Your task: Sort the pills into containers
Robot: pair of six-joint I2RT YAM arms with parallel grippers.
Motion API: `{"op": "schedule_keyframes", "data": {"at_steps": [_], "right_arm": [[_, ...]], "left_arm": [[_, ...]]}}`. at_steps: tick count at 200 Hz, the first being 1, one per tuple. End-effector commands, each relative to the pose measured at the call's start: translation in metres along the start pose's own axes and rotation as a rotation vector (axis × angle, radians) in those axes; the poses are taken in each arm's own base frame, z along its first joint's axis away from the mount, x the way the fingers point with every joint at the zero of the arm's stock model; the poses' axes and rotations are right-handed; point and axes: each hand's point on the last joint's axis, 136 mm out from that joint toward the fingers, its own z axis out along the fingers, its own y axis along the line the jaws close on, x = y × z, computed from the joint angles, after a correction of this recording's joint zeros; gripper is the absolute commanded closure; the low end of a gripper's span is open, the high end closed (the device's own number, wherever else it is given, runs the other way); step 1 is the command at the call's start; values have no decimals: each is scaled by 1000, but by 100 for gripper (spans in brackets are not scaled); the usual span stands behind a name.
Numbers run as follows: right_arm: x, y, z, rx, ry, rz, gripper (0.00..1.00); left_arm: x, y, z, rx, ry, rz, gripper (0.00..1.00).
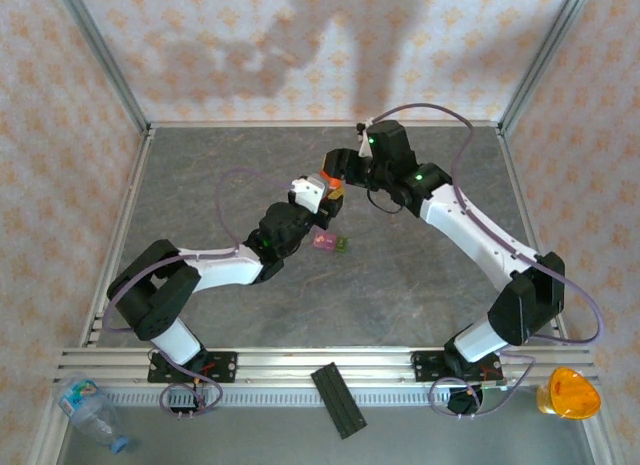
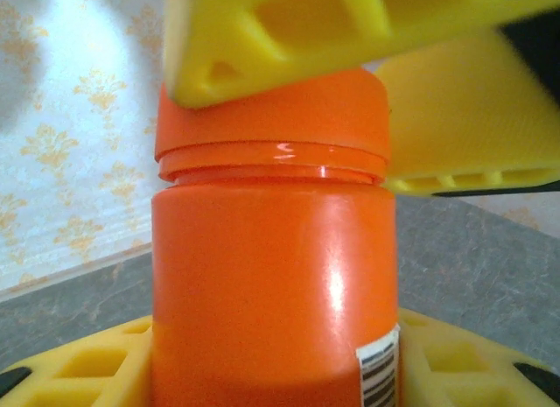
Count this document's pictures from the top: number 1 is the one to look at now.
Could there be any black ribbed bar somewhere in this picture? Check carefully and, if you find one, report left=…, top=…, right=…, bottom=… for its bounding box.
left=309, top=363, right=368, bottom=440

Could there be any black connector block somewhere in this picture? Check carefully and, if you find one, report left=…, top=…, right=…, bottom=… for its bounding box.
left=447, top=387, right=484, bottom=417

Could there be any clear plastic water bottle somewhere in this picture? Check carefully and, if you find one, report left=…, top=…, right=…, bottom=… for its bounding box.
left=52, top=379, right=132, bottom=455

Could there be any orange translucent plastic cup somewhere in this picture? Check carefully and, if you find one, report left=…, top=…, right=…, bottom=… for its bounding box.
left=535, top=367, right=602, bottom=421

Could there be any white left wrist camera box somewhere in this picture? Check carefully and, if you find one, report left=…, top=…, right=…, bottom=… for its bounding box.
left=287, top=173, right=334, bottom=214

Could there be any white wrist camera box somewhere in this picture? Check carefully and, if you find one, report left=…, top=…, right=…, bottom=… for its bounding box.
left=287, top=173, right=334, bottom=214
left=354, top=123, right=376, bottom=159

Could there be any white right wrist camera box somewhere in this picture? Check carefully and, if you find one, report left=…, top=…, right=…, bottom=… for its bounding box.
left=354, top=123, right=376, bottom=159

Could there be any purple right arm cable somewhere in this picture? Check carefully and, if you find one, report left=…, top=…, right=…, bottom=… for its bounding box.
left=369, top=102, right=609, bottom=420

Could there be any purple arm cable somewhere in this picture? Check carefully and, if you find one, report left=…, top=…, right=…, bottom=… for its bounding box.
left=102, top=167, right=294, bottom=419
left=369, top=102, right=609, bottom=420

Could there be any thin black cable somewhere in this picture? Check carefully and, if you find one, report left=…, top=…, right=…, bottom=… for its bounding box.
left=366, top=188, right=404, bottom=216

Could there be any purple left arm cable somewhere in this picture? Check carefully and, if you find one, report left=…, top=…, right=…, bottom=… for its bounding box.
left=102, top=167, right=294, bottom=419

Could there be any aluminium table edge rail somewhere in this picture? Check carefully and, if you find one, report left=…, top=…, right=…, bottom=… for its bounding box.
left=147, top=119, right=501, bottom=132
left=82, top=129, right=154, bottom=349
left=497, top=127, right=572, bottom=347

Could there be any aluminium mounting rail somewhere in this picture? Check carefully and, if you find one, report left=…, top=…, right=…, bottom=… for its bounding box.
left=53, top=347, right=599, bottom=387

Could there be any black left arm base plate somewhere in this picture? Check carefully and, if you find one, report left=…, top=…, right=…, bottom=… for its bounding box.
left=147, top=351, right=239, bottom=385

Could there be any grey slotted cable duct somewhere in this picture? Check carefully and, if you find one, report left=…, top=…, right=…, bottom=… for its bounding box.
left=99, top=387, right=542, bottom=409

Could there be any aluminium frame post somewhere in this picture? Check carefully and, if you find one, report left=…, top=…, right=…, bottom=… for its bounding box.
left=52, top=0, right=152, bottom=134
left=497, top=0, right=589, bottom=132

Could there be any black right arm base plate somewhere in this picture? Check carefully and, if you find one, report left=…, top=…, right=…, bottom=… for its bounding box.
left=409, top=351, right=504, bottom=385

